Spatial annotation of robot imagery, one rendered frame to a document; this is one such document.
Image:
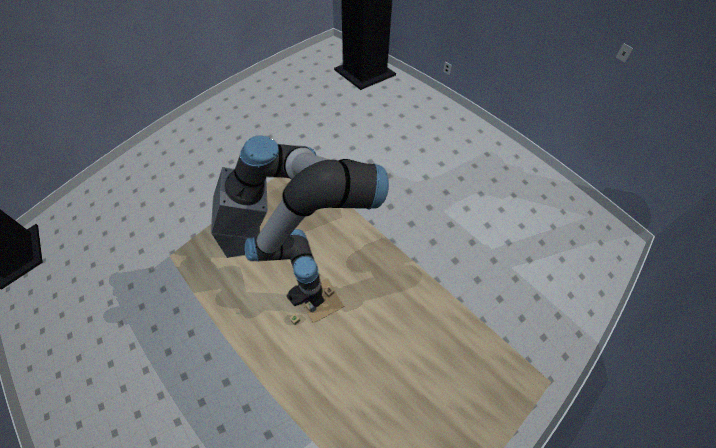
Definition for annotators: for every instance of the tan flat mat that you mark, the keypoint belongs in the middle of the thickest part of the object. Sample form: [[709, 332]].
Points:
[[329, 306]]

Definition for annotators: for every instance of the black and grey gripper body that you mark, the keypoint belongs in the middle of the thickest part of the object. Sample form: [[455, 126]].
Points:
[[297, 296]]

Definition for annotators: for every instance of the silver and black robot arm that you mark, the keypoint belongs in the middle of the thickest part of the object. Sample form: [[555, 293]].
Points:
[[322, 183]]

